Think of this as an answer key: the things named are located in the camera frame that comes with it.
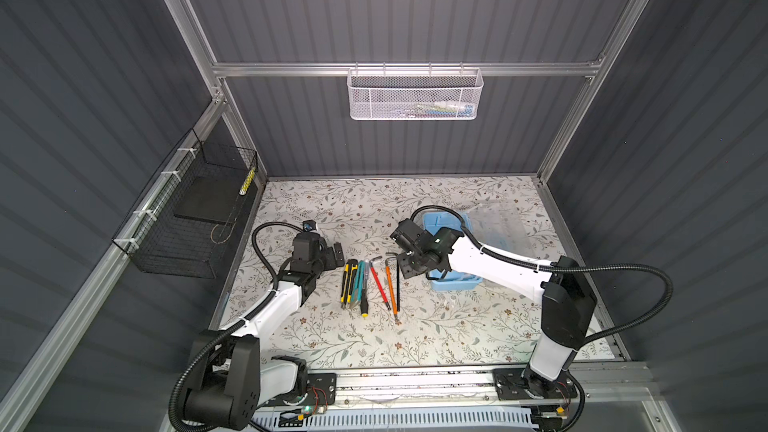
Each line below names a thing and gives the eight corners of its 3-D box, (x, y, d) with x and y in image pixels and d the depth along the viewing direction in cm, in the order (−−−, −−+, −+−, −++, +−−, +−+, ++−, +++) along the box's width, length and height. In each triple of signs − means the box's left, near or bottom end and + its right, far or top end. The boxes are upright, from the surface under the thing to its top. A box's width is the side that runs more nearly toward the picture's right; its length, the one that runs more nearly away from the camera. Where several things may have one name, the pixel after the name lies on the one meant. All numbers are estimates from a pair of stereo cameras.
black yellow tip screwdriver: (360, 317, 87) (360, 314, 86) (364, 262, 99) (363, 259, 97) (368, 317, 87) (367, 315, 86) (371, 262, 99) (370, 259, 97)
